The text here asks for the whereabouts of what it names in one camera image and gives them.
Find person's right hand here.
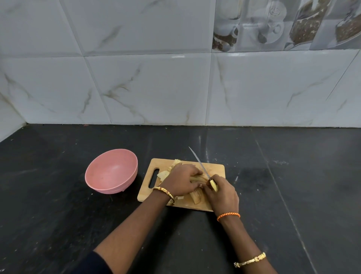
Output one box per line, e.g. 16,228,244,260
202,174,240,216

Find person's left hand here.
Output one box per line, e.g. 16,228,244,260
160,163,204,197

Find yellow-handled kitchen knife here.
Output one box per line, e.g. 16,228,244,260
188,146,218,192

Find peeled banana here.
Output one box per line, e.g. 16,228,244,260
188,174,210,204

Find person's right forearm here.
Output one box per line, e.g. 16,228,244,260
220,217,278,274

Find person's left forearm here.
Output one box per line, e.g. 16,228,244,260
93,190,174,274

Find wooden cutting board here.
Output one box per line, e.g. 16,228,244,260
137,158,226,212

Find banana peel pieces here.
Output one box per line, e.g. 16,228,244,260
157,159,184,182

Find gold beaded bangle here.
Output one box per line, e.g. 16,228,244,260
152,186,176,206

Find pink plastic bowl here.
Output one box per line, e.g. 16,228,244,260
85,149,139,195

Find dark blue sleeve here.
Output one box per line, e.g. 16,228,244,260
71,251,113,274

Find orange thread bracelet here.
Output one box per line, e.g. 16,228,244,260
217,212,241,222

